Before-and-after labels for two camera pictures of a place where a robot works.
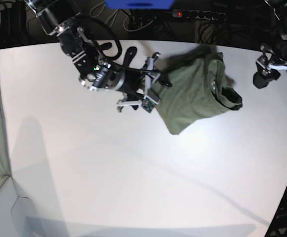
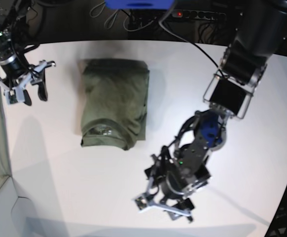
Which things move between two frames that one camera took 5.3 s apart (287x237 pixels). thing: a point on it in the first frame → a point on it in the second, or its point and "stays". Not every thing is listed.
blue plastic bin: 139,4 stays
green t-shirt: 200,86 → 114,101
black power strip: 194,14 stays
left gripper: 138,83 → 33,76
